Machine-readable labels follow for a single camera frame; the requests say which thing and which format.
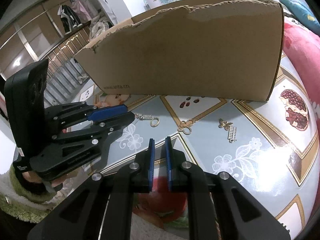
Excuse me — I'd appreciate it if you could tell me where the metal railing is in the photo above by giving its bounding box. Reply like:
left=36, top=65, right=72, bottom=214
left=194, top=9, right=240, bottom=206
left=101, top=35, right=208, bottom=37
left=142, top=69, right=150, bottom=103
left=0, top=27, right=93, bottom=100

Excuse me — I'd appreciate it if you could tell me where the silver comb and ring charm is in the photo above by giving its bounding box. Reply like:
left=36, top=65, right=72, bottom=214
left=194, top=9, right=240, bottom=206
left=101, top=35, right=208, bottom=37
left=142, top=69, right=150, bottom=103
left=135, top=113, right=160, bottom=128

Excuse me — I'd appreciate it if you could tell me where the person's left hand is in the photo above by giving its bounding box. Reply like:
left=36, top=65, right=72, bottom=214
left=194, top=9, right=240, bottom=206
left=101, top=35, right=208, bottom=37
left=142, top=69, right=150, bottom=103
left=23, top=171, right=63, bottom=193

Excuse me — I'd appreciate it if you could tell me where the gold knot charm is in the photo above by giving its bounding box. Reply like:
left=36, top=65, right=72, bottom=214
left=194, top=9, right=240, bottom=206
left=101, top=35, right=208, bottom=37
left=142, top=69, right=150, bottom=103
left=177, top=120, right=196, bottom=134

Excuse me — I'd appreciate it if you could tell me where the black and white hanging jacket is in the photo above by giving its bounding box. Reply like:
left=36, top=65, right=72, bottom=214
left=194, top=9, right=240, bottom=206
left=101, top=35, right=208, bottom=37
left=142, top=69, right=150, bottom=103
left=57, top=4, right=83, bottom=34

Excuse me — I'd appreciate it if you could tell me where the pink hanging garment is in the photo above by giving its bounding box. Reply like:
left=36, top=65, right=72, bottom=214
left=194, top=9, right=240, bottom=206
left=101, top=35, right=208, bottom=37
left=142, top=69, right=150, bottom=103
left=71, top=0, right=98, bottom=20

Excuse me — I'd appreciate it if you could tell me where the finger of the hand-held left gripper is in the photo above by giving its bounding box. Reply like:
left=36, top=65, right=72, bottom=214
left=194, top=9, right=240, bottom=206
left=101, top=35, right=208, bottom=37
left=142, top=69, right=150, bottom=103
left=29, top=112, right=136, bottom=181
left=44, top=101, right=128, bottom=131

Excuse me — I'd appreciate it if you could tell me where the pile of light clothes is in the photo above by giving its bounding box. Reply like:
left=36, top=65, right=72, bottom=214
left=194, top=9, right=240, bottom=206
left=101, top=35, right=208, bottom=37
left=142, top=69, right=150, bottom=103
left=89, top=14, right=115, bottom=40

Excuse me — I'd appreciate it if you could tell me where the blue printed pillow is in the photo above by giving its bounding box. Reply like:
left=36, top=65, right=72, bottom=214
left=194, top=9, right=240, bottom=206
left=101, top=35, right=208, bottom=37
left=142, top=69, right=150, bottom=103
left=276, top=0, right=320, bottom=34

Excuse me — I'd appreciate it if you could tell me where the butterfly and comb charm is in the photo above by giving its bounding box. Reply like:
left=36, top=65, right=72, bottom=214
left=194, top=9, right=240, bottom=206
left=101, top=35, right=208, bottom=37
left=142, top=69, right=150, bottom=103
left=218, top=119, right=238, bottom=143

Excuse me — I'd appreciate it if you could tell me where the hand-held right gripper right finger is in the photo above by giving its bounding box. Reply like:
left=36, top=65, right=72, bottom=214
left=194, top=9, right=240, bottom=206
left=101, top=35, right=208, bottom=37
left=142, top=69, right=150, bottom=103
left=164, top=136, right=292, bottom=240

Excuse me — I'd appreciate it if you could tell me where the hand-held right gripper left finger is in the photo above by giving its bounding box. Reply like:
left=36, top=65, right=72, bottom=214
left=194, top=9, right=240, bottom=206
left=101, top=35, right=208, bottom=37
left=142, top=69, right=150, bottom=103
left=27, top=138, right=155, bottom=240

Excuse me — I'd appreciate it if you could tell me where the person's left forearm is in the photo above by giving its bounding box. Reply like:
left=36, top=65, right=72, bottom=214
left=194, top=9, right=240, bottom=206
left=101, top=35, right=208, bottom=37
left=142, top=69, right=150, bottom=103
left=0, top=165, right=60, bottom=224

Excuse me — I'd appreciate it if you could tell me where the brown cardboard box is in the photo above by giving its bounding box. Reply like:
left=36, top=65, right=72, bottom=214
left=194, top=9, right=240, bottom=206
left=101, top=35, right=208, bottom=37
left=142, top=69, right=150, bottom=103
left=74, top=0, right=284, bottom=103

